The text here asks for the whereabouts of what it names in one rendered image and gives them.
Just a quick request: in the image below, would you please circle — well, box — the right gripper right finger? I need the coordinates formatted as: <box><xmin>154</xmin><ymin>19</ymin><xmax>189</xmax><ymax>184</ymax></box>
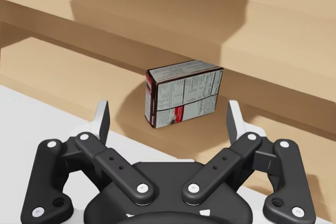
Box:
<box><xmin>181</xmin><ymin>100</ymin><xmax>317</xmax><ymax>222</ymax></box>

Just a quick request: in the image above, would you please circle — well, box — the brown and white carton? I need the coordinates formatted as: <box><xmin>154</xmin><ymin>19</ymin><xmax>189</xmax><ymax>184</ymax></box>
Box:
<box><xmin>145</xmin><ymin>60</ymin><xmax>224</xmax><ymax>130</ymax></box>

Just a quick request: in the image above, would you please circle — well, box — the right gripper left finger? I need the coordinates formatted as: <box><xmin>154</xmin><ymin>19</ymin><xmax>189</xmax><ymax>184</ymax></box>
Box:
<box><xmin>20</xmin><ymin>100</ymin><xmax>156</xmax><ymax>222</ymax></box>

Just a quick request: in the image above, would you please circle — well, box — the pale wooden shelf unit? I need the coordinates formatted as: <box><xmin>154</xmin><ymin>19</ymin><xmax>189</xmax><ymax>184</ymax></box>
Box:
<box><xmin>0</xmin><ymin>0</ymin><xmax>336</xmax><ymax>223</ymax></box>

